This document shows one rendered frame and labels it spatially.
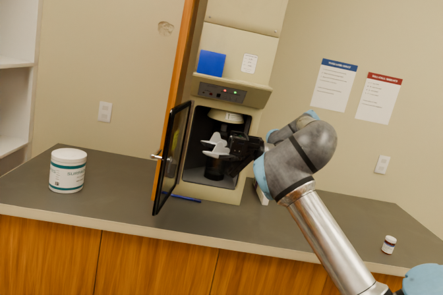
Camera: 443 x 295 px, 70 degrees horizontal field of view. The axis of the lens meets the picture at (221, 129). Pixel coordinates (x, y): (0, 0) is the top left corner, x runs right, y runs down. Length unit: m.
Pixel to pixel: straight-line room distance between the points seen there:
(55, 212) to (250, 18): 1.04
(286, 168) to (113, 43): 1.30
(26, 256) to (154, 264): 0.48
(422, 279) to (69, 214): 1.07
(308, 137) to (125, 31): 1.27
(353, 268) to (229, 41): 0.94
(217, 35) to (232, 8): 0.12
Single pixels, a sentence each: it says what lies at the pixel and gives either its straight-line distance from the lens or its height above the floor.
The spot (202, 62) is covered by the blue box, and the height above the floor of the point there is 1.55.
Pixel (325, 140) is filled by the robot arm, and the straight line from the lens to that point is 0.83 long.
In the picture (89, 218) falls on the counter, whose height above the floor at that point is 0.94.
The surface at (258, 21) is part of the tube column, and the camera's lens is 1.37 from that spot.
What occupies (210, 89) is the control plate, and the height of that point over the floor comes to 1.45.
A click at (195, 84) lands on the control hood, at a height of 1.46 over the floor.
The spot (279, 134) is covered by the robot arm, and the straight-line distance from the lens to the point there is 1.22.
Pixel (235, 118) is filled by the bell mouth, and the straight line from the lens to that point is 1.41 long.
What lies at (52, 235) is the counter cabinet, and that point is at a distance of 1.39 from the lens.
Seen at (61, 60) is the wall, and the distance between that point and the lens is 1.94.
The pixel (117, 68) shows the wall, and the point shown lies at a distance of 1.84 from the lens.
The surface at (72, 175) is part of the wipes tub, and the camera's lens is 1.39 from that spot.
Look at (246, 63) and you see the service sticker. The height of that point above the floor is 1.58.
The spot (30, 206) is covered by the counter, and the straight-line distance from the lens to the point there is 1.35.
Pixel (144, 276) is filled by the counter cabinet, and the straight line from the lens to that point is 1.39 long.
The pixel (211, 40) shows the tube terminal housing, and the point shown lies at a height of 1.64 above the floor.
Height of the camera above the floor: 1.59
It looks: 13 degrees down
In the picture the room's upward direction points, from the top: 12 degrees clockwise
